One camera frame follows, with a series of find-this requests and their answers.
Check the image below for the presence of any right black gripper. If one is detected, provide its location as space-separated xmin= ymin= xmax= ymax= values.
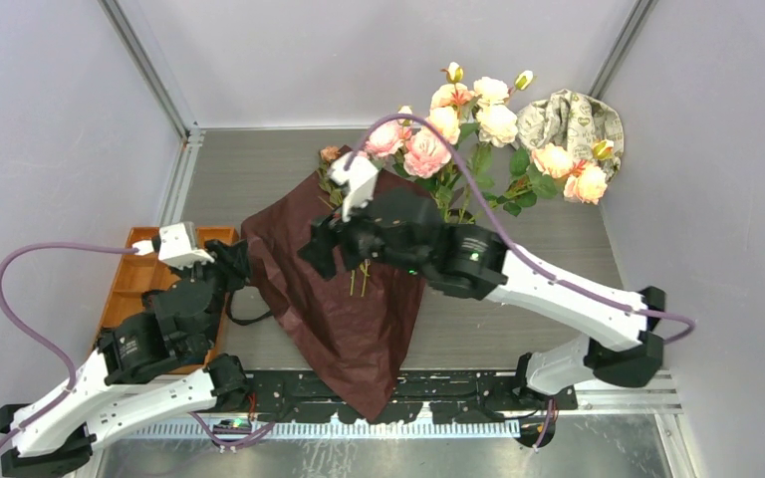
xmin=299 ymin=180 xmax=428 ymax=278

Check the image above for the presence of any black gold-lettered ribbon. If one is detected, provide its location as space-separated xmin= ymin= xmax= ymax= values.
xmin=225 ymin=287 xmax=274 ymax=327

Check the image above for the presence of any pink rose stem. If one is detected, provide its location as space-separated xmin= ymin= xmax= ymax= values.
xmin=363 ymin=119 xmax=458 ymax=222

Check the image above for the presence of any peach orange rose stem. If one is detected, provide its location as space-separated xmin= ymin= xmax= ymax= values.
xmin=403 ymin=62 xmax=473 ymax=198

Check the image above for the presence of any cream peach rose stem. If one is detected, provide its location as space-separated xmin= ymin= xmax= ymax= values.
xmin=471 ymin=71 xmax=625 ymax=216

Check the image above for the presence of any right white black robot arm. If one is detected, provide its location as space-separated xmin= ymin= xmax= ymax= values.
xmin=298 ymin=187 xmax=665 ymax=409

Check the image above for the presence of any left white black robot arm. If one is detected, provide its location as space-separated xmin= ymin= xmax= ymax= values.
xmin=0 ymin=233 xmax=251 ymax=477

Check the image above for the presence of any orange wooden compartment tray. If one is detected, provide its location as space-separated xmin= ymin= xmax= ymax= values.
xmin=90 ymin=226 xmax=239 ymax=375

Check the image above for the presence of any cream patterned cloth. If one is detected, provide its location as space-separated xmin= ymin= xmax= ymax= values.
xmin=516 ymin=89 xmax=625 ymax=184

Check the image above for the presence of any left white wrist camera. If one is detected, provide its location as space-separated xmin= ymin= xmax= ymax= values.
xmin=132 ymin=221 xmax=215 ymax=269

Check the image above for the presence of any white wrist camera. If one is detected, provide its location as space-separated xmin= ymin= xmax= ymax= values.
xmin=327 ymin=151 xmax=380 ymax=223
xmin=132 ymin=221 xmax=215 ymax=269

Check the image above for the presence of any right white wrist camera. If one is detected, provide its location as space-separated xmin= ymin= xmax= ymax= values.
xmin=327 ymin=151 xmax=380 ymax=223

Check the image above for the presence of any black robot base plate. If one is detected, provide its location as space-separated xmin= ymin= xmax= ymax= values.
xmin=187 ymin=368 xmax=579 ymax=427

